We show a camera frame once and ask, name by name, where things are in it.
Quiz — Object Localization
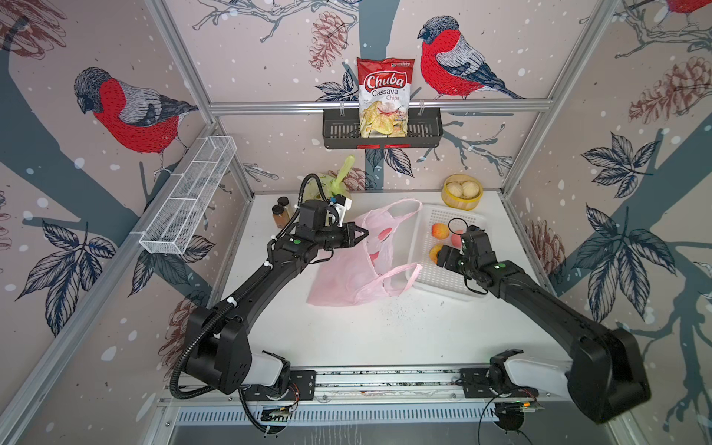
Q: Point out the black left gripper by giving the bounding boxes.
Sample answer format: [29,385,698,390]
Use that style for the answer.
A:
[314,221,369,250]

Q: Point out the orange yellow peach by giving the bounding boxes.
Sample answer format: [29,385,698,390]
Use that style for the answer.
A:
[428,244,444,264]

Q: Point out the red yellow peach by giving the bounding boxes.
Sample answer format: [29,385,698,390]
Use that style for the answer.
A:
[431,222,451,240]

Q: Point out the pink plastic bag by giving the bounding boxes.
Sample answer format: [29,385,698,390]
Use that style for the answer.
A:
[307,198,423,307]

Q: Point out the green avocado print plastic bag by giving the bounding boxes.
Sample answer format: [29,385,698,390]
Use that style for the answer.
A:
[303,155,355,201]

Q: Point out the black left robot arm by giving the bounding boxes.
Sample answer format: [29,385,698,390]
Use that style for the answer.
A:
[169,174,369,400]

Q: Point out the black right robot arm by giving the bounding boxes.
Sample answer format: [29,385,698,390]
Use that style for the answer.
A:
[436,225,652,424]

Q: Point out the Chuba cassava chips bag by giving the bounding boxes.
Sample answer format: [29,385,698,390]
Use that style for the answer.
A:
[357,57,415,138]

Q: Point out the white perforated plastic basket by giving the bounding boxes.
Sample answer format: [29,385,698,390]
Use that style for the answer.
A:
[408,204,488,302]

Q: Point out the yellow bowl with buns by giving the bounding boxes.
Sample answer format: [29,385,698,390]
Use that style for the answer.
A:
[441,174,484,211]

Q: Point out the brown spice jar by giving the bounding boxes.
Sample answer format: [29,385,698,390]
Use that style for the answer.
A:
[272,204,291,229]

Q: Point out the light spice jar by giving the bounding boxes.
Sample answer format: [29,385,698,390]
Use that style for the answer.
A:
[277,196,293,219]

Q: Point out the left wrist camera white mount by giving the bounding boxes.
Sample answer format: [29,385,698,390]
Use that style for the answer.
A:
[327,194,352,227]

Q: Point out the black wall shelf basket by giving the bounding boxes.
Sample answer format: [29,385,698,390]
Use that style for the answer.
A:
[323,108,443,149]

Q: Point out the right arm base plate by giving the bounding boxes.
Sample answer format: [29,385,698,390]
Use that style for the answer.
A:
[455,367,539,400]

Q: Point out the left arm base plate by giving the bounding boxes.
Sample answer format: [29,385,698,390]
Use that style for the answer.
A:
[244,369,316,402]

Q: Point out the white wire mesh shelf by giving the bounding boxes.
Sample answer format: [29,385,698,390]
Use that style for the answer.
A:
[139,135,237,255]

